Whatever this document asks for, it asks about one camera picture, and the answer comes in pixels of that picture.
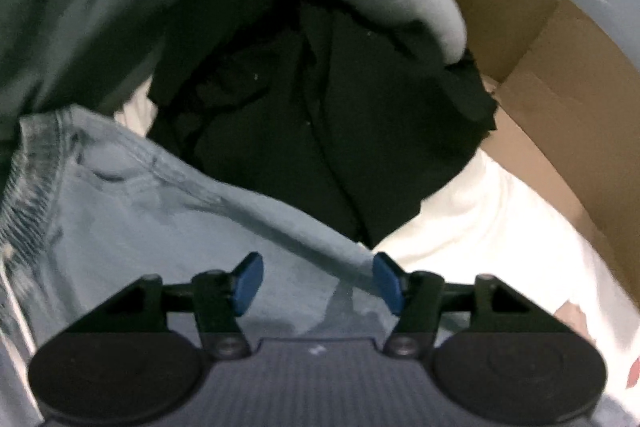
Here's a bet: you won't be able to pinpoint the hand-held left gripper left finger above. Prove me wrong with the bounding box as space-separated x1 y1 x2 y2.
65 252 264 360

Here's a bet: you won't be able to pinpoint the flattened cardboard sheet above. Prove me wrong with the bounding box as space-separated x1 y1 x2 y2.
395 0 640 288

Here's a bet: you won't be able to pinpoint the black garment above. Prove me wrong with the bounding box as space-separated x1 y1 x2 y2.
147 0 498 253

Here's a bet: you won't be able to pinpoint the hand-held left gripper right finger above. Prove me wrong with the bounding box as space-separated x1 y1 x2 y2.
375 253 576 358

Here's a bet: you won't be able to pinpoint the cream bear print blanket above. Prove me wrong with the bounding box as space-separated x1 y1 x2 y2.
115 97 640 408

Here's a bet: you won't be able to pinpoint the blue denim pants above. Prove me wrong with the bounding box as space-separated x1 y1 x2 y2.
0 104 640 427

